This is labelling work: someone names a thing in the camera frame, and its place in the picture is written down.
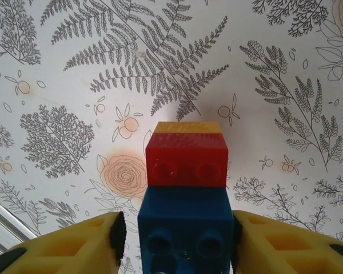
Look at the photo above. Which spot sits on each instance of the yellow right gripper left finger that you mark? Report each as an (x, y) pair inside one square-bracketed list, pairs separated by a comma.
[(60, 251)]

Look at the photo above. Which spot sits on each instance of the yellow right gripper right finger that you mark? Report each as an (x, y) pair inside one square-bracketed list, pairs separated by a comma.
[(288, 251)]

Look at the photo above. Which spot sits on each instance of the small blue lego brick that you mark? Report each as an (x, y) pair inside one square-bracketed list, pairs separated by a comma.
[(185, 205)]

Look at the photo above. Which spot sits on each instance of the long red lego brick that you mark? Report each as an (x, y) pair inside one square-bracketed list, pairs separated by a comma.
[(185, 160)]

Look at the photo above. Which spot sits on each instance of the long orange lego brick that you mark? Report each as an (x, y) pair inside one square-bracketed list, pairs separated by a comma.
[(188, 127)]

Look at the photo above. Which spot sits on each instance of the floral patterned table cover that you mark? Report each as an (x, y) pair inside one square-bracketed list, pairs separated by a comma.
[(74, 85)]

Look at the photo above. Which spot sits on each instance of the wide aluminium extrusion rail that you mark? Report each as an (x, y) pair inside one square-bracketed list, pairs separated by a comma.
[(5, 219)]

